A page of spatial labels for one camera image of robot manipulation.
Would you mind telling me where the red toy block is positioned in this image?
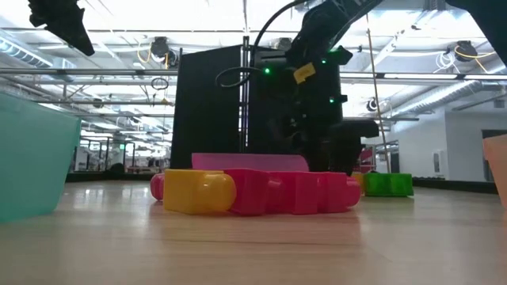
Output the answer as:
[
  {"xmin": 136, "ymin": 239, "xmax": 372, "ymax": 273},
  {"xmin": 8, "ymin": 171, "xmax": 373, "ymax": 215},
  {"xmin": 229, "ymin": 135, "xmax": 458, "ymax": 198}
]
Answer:
[
  {"xmin": 224, "ymin": 168, "xmax": 286, "ymax": 217},
  {"xmin": 283, "ymin": 170, "xmax": 362, "ymax": 215},
  {"xmin": 149, "ymin": 172, "xmax": 166, "ymax": 201}
]

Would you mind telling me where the black coiled hanging cable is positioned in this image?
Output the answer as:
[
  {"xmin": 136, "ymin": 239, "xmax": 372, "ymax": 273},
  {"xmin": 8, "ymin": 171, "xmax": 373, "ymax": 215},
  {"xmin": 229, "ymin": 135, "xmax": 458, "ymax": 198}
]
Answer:
[{"xmin": 150, "ymin": 76, "xmax": 170, "ymax": 91}]

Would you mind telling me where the red translucent plastic bin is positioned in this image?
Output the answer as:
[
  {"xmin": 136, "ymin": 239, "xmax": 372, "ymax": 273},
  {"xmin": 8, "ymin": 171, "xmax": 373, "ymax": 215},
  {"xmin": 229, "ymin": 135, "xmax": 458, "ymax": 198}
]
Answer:
[{"xmin": 191, "ymin": 153, "xmax": 311, "ymax": 173}]

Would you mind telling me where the small yellow toy block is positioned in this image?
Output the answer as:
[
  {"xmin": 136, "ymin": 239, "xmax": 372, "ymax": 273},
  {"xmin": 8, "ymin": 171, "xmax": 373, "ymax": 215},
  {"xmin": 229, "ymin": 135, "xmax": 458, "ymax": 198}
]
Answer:
[{"xmin": 162, "ymin": 169, "xmax": 238, "ymax": 215}]

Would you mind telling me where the teal translucent plastic bin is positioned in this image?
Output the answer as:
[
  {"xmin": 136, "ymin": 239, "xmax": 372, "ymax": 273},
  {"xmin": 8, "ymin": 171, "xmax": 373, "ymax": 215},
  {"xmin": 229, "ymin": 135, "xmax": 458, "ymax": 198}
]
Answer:
[{"xmin": 0, "ymin": 91, "xmax": 82, "ymax": 223}]

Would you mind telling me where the yellow tape tag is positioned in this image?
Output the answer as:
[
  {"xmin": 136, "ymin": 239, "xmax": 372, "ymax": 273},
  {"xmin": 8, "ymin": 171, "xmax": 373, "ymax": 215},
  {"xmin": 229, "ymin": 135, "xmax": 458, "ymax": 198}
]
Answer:
[{"xmin": 293, "ymin": 62, "xmax": 317, "ymax": 86}]

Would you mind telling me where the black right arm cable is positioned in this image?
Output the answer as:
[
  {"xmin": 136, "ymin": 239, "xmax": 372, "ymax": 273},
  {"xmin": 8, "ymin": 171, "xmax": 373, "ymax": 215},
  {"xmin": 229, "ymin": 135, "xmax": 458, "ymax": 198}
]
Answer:
[{"xmin": 215, "ymin": 0, "xmax": 310, "ymax": 89}]

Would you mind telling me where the large yellow toy block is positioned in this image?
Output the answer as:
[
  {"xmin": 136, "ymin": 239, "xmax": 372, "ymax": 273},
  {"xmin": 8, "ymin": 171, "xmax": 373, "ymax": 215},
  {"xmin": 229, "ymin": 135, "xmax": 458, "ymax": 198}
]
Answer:
[{"xmin": 351, "ymin": 171, "xmax": 366, "ymax": 195}]

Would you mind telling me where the red storage rack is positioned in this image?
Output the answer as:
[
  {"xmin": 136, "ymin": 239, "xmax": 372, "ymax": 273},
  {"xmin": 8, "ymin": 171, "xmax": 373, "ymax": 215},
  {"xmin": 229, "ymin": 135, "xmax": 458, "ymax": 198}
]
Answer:
[{"xmin": 358, "ymin": 148, "xmax": 375, "ymax": 174}]

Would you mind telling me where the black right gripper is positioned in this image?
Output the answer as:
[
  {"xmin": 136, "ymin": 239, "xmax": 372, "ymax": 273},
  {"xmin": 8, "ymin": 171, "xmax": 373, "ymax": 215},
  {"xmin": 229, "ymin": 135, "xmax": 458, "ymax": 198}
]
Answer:
[{"xmin": 269, "ymin": 59, "xmax": 380, "ymax": 175}]

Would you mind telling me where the green toy block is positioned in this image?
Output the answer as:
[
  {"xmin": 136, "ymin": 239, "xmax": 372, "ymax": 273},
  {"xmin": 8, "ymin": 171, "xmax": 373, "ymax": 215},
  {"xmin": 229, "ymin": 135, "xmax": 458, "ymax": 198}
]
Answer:
[{"xmin": 363, "ymin": 172, "xmax": 414, "ymax": 198}]

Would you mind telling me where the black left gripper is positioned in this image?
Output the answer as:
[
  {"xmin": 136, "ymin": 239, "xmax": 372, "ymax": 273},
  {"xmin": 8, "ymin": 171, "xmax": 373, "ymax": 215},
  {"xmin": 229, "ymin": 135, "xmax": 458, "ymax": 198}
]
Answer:
[{"xmin": 27, "ymin": 0, "xmax": 96, "ymax": 57}]

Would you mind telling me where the orange translucent plastic bin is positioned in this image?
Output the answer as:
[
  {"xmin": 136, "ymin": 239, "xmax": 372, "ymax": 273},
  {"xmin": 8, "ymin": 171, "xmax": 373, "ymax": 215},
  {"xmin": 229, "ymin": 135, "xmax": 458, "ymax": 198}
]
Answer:
[{"xmin": 482, "ymin": 134, "xmax": 507, "ymax": 210}]

